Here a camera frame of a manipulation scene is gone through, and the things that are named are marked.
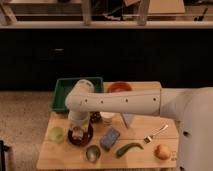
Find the white cup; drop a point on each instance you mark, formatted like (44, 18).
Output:
(107, 117)

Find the blue sponge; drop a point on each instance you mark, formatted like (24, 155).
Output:
(109, 139)

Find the green cucumber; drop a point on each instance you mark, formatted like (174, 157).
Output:
(121, 151)

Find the orange fruit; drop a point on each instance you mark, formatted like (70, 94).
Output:
(162, 152)

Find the metal fork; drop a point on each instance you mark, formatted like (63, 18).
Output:
(150, 137)

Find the grey triangular cloth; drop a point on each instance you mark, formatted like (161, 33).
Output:
(127, 119)

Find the pale gripper body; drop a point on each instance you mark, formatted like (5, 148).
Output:
(79, 126)

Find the orange bowl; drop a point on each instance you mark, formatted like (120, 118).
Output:
(119, 87)

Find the green cup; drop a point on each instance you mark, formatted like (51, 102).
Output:
(56, 134)

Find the green plastic tray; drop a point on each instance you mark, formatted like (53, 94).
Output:
(65, 85)

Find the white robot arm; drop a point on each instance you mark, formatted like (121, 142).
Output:
(191, 107)

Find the small metal bowl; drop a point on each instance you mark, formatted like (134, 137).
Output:
(93, 153)

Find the dark grapes bunch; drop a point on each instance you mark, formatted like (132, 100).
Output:
(95, 117)

